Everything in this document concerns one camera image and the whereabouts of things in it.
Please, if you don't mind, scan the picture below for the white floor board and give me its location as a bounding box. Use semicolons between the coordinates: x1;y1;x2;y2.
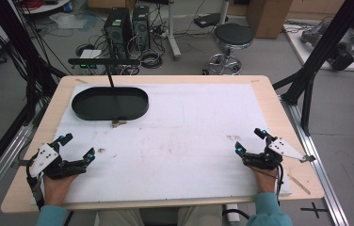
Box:
282;23;354;73

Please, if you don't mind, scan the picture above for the clear plastic bag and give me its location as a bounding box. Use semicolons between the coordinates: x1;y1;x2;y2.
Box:
48;11;100;32

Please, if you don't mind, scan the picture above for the white foam mat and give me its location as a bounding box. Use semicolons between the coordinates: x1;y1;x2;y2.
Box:
30;82;294;207

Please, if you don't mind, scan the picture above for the small white box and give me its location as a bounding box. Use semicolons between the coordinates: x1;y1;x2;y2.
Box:
78;48;103;59

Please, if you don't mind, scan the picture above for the slim black computer tower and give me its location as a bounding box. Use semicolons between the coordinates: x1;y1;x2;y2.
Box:
131;5;152;52

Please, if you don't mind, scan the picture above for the person's right hand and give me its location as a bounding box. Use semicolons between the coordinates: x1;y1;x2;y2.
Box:
249;165;281;195

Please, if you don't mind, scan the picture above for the round white table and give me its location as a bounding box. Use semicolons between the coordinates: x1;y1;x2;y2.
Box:
17;0;73;15

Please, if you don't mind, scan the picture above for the white table leg post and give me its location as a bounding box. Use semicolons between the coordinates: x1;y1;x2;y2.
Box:
166;0;183;61

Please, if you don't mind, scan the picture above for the black metal frame stand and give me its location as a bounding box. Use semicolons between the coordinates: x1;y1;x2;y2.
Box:
272;0;354;137
0;0;67;126

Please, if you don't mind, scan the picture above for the black oval tray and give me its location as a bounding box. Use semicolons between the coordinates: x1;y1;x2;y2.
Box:
71;86;151;121

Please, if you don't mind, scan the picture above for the aluminium rail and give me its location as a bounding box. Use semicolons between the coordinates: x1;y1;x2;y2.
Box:
0;124;36;215
280;94;350;226

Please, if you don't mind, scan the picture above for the grey robot device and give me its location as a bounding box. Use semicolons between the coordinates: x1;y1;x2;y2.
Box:
299;21;354;72

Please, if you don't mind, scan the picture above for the person's left hand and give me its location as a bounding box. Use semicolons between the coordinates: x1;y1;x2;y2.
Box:
42;173;79;208

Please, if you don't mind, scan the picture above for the large black computer tower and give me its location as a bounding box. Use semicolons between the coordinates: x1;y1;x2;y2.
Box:
103;7;134;61

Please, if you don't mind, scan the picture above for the coil of black cables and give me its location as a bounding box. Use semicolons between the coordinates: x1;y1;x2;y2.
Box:
139;49;164;70

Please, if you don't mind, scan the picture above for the flat black device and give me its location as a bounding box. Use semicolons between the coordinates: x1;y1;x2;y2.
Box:
193;12;230;29

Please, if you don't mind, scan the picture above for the small brown bracket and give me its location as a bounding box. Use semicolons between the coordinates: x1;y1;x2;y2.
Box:
110;118;128;129

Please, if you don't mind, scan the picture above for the black round stool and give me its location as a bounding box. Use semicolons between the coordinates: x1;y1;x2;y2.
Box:
202;23;255;76

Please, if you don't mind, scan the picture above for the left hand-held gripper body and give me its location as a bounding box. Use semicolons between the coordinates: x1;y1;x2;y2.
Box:
27;142;89;181

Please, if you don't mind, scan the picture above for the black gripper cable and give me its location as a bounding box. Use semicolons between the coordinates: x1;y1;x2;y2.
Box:
275;163;285;206
24;154;46;211

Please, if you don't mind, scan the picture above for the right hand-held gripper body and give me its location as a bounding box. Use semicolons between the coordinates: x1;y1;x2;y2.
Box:
242;136;317;171

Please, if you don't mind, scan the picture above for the thin wooden stick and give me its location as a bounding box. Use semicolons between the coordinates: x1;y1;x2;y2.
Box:
286;172;312;196

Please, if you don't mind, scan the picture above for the brown cardboard box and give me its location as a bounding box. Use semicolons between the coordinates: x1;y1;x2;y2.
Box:
246;0;294;40

